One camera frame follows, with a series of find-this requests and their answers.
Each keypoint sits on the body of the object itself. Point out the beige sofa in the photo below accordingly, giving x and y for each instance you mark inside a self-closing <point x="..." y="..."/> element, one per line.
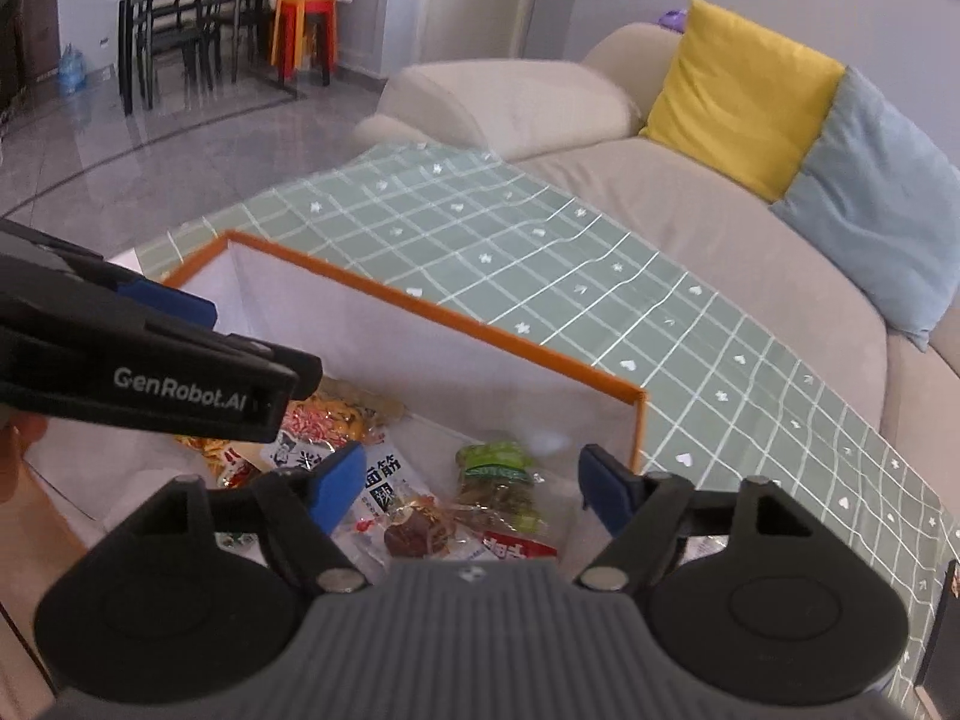
<point x="712" y="240"/>

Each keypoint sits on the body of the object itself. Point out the stacked orange red stools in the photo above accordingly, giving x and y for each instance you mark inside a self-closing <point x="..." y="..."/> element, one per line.
<point x="304" y="22"/>

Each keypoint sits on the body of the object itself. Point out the yellow cushion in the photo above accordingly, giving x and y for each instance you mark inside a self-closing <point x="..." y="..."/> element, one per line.
<point x="735" y="90"/>

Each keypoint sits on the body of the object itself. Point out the white black-print snack packet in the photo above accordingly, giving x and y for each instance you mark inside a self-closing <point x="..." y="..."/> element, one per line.
<point x="390" y="480"/>

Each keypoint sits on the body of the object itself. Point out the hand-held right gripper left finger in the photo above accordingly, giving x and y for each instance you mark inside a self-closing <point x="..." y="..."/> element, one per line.
<point x="337" y="487"/>

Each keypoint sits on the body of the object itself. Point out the dark wooden cabinet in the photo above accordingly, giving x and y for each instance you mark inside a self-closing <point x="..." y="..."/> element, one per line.
<point x="37" y="15"/>

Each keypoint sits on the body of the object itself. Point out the orange cardboard box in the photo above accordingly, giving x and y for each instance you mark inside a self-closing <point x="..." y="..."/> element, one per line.
<point x="450" y="375"/>

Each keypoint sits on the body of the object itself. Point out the red cartoon snack packet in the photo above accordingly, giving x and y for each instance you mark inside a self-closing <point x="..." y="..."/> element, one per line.
<point x="225" y="461"/>

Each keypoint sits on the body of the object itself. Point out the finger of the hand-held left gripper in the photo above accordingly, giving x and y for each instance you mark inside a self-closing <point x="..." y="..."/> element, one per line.
<point x="172" y="307"/>
<point x="289" y="382"/>

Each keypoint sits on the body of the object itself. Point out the black dining chair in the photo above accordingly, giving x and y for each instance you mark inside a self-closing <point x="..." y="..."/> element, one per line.
<point x="172" y="30"/>
<point x="255" y="15"/>

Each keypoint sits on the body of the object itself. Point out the person's left hand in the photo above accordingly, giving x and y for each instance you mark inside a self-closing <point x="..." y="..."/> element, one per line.
<point x="22" y="433"/>

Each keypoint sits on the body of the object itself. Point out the red white-label snack packet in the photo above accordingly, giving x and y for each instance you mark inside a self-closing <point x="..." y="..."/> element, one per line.
<point x="517" y="547"/>

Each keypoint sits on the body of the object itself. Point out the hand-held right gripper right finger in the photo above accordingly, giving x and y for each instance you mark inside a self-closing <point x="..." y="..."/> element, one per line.
<point x="604" y="487"/>

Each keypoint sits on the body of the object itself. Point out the white paper sheet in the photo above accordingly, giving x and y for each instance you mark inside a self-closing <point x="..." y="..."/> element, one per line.
<point x="124" y="262"/>

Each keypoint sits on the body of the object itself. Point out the white green-print snack packet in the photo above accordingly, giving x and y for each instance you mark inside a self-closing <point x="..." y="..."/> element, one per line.
<point x="236" y="547"/>

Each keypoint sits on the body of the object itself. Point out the blue water bottle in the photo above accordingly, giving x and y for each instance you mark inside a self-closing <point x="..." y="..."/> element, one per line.
<point x="71" y="71"/>

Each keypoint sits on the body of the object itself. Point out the green snack packet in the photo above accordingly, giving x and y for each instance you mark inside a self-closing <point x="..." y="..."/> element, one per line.
<point x="495" y="465"/>

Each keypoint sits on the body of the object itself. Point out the purple object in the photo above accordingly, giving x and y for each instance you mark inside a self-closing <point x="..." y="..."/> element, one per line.
<point x="671" y="20"/>

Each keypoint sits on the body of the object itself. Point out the light blue cushion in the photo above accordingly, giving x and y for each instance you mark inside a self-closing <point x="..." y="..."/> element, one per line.
<point x="870" y="202"/>

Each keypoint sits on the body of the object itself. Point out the brown snack packet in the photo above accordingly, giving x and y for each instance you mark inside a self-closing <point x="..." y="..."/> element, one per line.
<point x="412" y="536"/>

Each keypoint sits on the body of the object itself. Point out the green checked tablecloth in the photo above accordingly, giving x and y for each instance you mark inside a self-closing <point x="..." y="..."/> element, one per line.
<point x="600" y="277"/>

